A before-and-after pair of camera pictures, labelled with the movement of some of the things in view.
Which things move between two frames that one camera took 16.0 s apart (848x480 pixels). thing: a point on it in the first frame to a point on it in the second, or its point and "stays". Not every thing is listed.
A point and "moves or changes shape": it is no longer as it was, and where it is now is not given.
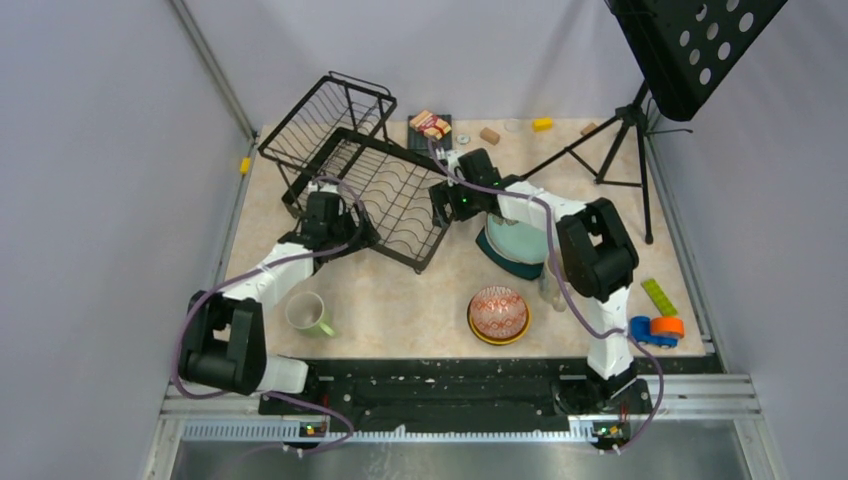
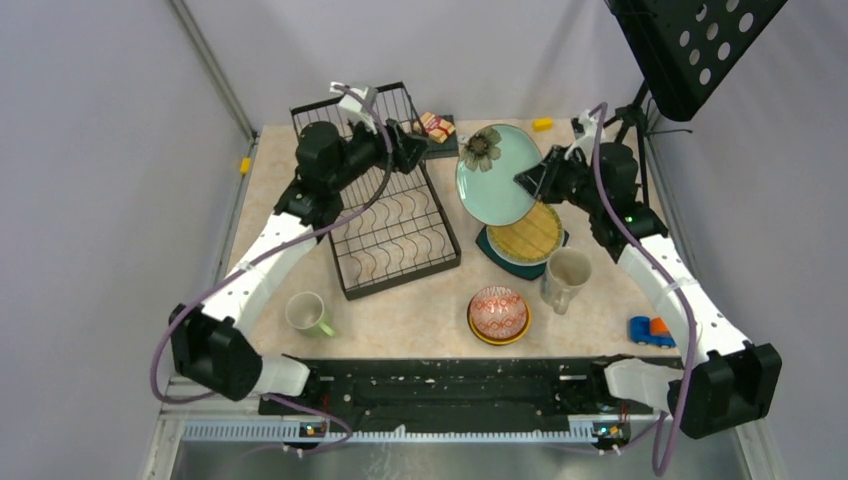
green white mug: x=305 y=311 stays
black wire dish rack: x=338 y=168 moves or changes shape
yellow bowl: x=504 y=340 stays
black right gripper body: x=458 y=196 to x=571 y=181
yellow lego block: x=541 y=124 stays
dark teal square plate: x=531 y=271 stays
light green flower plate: x=515 y=240 to x=488 y=164
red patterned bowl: x=498 y=314 stays
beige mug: x=550 y=290 stays
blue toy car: x=640 y=328 stays
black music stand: x=685 y=52 stays
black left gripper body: x=344 y=231 to x=366 y=149
